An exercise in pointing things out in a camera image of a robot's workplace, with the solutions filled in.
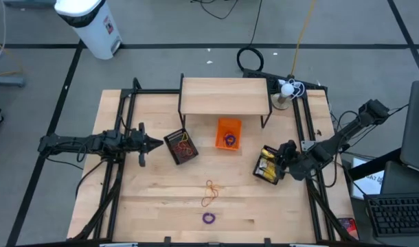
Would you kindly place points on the black computer keyboard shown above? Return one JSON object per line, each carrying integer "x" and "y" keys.
{"x": 398, "y": 214}

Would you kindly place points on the smartphone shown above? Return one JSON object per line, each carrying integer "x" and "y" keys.
{"x": 348, "y": 228}

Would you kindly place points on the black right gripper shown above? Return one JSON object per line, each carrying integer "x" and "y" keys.
{"x": 289, "y": 151}

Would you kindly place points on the grey furniture foot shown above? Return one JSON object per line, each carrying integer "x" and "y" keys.
{"x": 7, "y": 81}
{"x": 27, "y": 3}

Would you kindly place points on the grey monitor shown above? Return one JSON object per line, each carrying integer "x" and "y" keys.
{"x": 417, "y": 130}

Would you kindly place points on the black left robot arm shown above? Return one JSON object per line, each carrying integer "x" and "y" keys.
{"x": 75, "y": 144}

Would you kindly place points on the silver mounting plate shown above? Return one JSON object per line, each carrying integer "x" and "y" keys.
{"x": 307, "y": 144}

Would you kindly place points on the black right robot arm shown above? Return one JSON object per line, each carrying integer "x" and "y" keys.
{"x": 347, "y": 133}

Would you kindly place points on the black table clamp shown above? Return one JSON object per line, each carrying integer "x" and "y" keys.
{"x": 167, "y": 241}
{"x": 267, "y": 241}

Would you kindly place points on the black side desk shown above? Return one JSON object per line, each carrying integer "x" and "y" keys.
{"x": 359, "y": 212}

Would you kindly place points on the white trash bin black liner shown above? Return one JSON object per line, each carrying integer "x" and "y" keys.
{"x": 89, "y": 27}

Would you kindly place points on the wooden shelf riser black frame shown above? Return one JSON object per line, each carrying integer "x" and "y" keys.
{"x": 223, "y": 96}

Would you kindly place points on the white globe desk lamp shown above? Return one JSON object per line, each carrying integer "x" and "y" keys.
{"x": 286, "y": 90}

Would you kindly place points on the yellow rubber band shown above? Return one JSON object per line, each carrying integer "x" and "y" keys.
{"x": 185, "y": 136}

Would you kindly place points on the black aluminium rig frame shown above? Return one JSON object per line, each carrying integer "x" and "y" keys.
{"x": 154, "y": 91}

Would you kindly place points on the orange plastic mesh basket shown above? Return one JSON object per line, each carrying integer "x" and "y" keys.
{"x": 228, "y": 124}

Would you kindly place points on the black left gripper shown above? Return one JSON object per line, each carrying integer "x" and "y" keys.
{"x": 138, "y": 142}

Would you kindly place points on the black plastic mesh basket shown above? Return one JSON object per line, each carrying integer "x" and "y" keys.
{"x": 171, "y": 140}
{"x": 256, "y": 169}

